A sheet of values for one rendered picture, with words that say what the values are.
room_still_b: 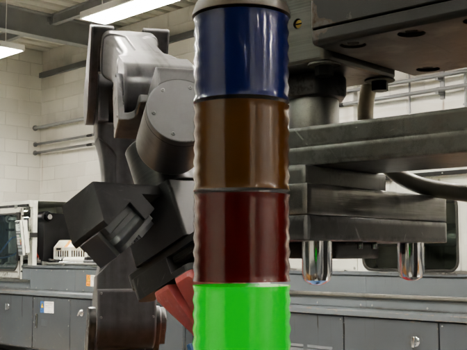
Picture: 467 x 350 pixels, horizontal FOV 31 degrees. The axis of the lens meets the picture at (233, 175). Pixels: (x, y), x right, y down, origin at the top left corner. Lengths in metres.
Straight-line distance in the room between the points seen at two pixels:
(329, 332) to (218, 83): 6.07
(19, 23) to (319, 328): 6.36
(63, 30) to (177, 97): 10.93
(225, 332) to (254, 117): 0.08
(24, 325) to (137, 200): 8.97
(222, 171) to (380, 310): 5.77
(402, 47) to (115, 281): 0.51
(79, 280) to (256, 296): 8.44
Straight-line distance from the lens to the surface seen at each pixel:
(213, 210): 0.32
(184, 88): 0.68
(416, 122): 0.53
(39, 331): 9.38
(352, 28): 0.54
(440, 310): 5.81
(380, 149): 0.55
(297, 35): 0.59
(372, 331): 6.13
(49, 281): 9.20
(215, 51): 0.32
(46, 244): 9.65
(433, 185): 0.66
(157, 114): 0.66
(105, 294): 0.96
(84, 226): 0.66
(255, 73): 0.32
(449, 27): 0.53
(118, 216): 0.66
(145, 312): 0.97
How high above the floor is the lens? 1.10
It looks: 5 degrees up
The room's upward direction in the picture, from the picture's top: straight up
